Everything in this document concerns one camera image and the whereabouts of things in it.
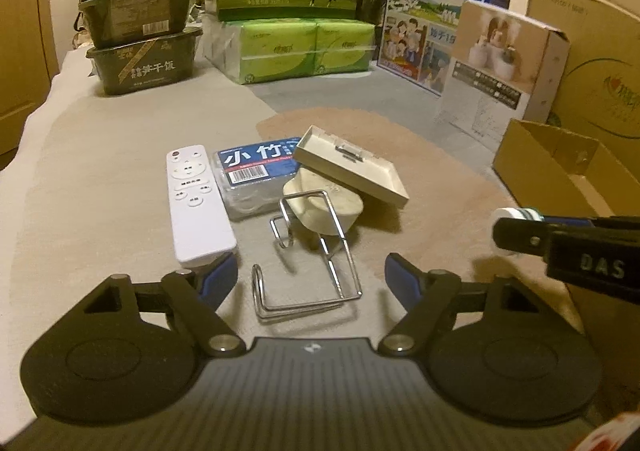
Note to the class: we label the green tissue packs bundle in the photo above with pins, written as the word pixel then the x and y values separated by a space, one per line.
pixel 280 48

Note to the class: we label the shallow cardboard box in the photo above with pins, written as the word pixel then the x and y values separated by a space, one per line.
pixel 540 166

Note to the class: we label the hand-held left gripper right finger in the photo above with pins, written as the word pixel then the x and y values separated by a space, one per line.
pixel 402 276

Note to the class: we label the large brown cardboard carton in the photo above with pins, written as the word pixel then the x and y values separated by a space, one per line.
pixel 590 31

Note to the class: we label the dark box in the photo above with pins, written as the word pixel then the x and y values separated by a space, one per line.
pixel 372 3

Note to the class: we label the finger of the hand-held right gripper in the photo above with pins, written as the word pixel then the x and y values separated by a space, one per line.
pixel 520 236
pixel 565 219

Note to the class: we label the blue milk carton box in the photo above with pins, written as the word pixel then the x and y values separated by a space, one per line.
pixel 425 6

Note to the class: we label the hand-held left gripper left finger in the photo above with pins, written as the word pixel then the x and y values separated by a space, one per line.
pixel 220 276

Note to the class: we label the wooden door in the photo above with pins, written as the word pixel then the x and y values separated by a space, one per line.
pixel 25 56

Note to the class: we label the red white patterned cloth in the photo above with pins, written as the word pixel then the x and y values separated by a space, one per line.
pixel 620 436

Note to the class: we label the white remote control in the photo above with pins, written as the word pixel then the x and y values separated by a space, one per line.
pixel 195 211

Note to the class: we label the white product box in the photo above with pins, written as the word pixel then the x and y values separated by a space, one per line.
pixel 490 81

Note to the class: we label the cream oval plastic holder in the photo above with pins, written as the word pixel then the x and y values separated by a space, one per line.
pixel 310 216

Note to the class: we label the clear toothpick box blue label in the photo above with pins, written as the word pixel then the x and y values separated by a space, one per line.
pixel 250 171

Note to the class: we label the black meal box gold stripe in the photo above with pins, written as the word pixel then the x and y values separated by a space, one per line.
pixel 145 66

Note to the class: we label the beige shallow tray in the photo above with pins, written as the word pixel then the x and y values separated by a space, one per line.
pixel 350 171

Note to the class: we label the black meal box white label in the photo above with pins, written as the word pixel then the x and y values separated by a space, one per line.
pixel 140 16

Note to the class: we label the beige grey printed blanket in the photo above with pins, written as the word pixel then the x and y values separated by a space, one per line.
pixel 125 181

